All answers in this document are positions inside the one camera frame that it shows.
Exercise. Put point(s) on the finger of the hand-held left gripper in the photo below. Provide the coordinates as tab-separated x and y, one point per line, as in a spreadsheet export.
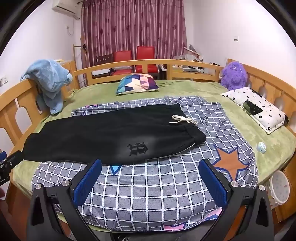
14	160

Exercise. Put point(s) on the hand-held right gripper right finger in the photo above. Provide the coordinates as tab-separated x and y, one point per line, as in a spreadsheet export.
212	185

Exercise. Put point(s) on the red chair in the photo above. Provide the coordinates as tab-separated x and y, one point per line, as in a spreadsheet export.
145	55
122	56

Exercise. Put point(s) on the small pale blue gadget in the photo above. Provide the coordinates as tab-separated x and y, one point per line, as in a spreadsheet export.
261	147

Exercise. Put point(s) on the colourful triangle pattern pillow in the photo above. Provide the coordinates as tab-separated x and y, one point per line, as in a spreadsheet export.
136	83

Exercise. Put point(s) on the green fleece blanket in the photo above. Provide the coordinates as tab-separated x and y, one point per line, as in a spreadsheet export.
231	109

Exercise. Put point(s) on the white plastic basket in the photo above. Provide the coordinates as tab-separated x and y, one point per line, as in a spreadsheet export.
279	187

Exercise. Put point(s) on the dark green cloth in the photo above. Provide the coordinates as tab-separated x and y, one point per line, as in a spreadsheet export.
253	107

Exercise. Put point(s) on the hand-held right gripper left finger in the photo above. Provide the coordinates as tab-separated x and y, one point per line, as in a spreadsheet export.
87	183

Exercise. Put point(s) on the purple plush toy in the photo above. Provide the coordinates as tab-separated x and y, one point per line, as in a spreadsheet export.
233	74

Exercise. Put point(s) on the black pants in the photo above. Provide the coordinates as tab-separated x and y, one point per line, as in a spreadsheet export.
104	134

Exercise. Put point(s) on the white air conditioner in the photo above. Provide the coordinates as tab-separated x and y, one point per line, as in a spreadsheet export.
67	8

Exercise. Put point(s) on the dark red curtain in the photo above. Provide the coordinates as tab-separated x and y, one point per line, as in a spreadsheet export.
138	27

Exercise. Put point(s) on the white flower print pillow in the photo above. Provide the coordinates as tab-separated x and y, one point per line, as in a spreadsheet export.
269	117

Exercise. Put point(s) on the wooden bed frame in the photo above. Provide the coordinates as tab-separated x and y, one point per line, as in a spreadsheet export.
23	97

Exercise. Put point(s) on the wooden rack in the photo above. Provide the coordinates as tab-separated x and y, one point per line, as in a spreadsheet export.
74	60

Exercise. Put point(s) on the white wall outlet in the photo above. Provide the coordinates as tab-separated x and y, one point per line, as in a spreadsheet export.
69	29

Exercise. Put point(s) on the blue plush toy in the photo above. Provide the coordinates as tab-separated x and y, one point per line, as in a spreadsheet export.
48	78

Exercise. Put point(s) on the grey checked star bedsheet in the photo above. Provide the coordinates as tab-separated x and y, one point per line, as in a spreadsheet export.
150	192

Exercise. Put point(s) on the dark wooden chair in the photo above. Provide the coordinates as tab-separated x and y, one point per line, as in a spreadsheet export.
103	59

